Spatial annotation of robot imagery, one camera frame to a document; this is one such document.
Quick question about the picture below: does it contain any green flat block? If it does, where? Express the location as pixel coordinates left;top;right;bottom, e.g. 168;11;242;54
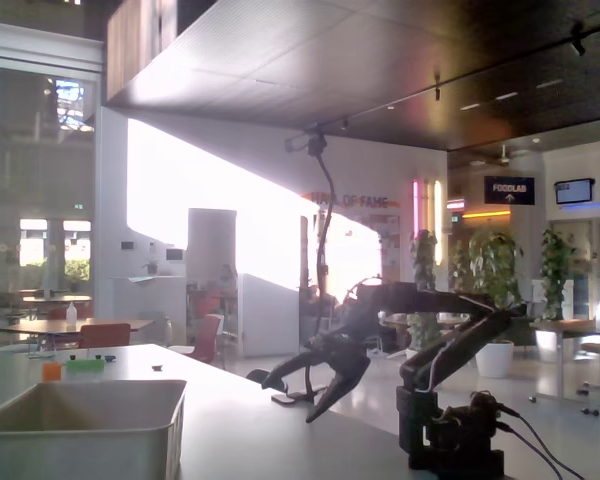
65;358;106;373

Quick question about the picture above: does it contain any wooden table with metal legs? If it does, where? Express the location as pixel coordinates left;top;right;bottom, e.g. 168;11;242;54
529;319;600;416

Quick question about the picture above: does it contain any tall climbing plant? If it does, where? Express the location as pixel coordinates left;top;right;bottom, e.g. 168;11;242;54
409;229;444;352

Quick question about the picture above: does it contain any black gooseneck clamp stand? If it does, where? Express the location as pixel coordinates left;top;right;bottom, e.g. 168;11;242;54
272;149;337;406

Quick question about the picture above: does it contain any webcam on gooseneck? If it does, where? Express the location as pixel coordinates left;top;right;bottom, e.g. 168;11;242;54
283;130;329;158

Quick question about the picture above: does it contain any pale yellow light tube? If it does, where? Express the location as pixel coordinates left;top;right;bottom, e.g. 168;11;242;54
433;179;444;267

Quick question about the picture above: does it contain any slim leafy plant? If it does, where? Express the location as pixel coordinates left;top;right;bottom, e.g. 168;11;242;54
539;228;577;322

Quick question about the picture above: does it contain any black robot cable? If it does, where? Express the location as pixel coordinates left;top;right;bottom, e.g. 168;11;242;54
496;421;567;480
497;404;586;480

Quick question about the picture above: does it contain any bushy green plant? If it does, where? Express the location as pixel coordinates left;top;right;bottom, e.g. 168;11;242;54
452;231;525;321

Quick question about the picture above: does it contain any wooden café table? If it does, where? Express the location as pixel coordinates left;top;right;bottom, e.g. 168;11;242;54
0;318;155;337

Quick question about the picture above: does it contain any black FOODLAB sign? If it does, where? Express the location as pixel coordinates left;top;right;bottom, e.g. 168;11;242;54
483;175;537;207

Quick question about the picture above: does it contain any wide white plant pot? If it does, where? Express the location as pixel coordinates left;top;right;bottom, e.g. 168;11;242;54
473;340;515;380

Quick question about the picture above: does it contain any red chair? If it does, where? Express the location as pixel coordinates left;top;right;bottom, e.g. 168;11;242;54
185;313;225;365
78;323;132;350

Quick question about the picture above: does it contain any wall monitor screen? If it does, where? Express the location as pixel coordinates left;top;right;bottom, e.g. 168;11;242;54
553;177;596;206

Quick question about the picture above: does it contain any white plastic bin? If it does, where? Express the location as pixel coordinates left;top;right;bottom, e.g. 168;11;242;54
0;379;189;480

